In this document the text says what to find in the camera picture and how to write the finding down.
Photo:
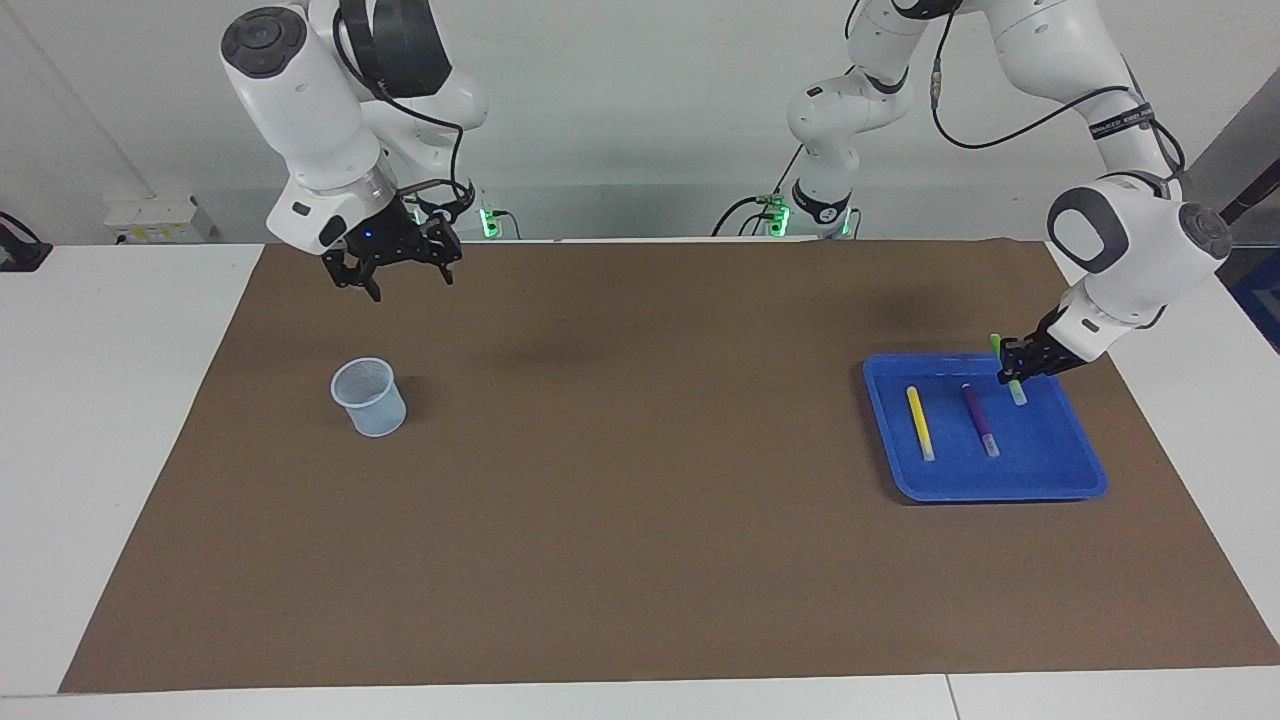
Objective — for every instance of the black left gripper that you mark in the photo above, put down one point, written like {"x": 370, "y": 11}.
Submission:
{"x": 1052, "y": 345}

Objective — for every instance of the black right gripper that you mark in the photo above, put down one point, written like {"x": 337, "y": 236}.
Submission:
{"x": 385, "y": 240}

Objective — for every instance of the green pen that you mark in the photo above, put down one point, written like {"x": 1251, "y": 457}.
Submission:
{"x": 1017, "y": 392}

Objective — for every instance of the purple pen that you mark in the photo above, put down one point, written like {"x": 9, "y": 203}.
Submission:
{"x": 980, "y": 420}

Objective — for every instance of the yellow pen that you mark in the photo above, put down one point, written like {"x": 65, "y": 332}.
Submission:
{"x": 920, "y": 425}

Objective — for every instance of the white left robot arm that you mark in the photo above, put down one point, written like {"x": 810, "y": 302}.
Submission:
{"x": 1130, "y": 240}

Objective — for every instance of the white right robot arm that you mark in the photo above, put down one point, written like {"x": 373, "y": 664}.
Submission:
{"x": 320, "y": 110}

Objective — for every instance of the blue plastic tray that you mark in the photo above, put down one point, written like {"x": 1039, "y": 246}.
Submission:
{"x": 1040, "y": 470}

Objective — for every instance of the translucent plastic cup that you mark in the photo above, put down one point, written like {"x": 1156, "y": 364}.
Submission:
{"x": 375, "y": 410}

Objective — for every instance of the blue box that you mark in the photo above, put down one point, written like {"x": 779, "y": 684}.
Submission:
{"x": 1262, "y": 300}

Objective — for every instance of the black stand pole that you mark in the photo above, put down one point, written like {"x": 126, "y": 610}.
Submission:
{"x": 1250, "y": 200}

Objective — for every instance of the brown table mat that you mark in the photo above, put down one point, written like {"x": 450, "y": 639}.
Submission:
{"x": 640, "y": 500}

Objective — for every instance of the white wall socket box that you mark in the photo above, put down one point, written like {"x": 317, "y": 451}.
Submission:
{"x": 155, "y": 218}

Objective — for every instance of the black clamp mount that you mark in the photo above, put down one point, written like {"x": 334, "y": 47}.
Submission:
{"x": 20, "y": 250}

